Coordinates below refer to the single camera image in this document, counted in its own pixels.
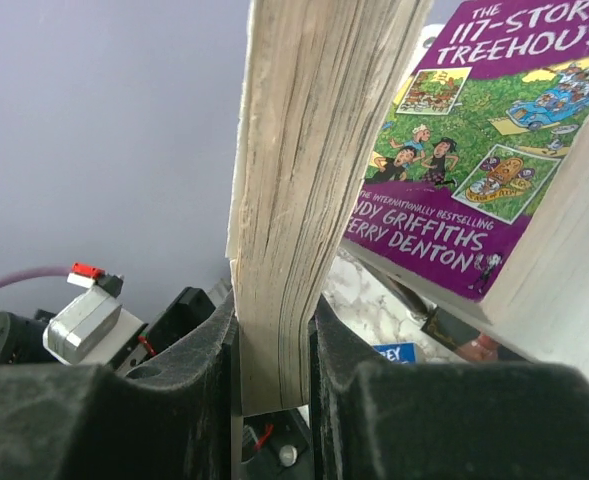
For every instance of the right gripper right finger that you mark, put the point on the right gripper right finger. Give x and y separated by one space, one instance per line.
375 419

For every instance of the purple 117-Storey Treehouse book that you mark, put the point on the purple 117-Storey Treehouse book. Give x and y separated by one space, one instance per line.
472 141

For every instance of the blue Storey Treehouse book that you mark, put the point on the blue Storey Treehouse book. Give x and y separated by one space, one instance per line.
402 353

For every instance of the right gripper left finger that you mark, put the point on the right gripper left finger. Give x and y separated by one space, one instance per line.
176 416

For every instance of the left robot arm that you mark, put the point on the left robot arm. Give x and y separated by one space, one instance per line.
21 337

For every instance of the yellow 130-Storey Treehouse book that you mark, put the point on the yellow 130-Storey Treehouse book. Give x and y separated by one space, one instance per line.
318 81

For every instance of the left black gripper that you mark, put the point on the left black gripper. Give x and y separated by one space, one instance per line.
186 335

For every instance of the white wooden two-tier shelf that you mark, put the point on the white wooden two-tier shelf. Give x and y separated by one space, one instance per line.
539 304

